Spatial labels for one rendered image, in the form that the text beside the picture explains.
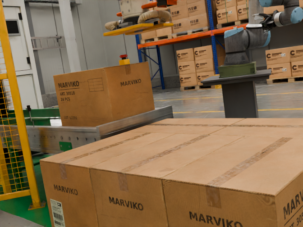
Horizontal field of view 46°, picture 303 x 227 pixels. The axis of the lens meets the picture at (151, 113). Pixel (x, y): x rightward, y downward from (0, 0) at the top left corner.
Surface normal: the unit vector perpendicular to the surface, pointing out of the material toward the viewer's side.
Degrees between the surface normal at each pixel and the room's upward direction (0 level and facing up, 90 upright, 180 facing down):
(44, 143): 90
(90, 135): 90
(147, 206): 90
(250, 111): 90
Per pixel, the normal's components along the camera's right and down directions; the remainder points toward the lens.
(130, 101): 0.73, -0.01
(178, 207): -0.67, 0.19
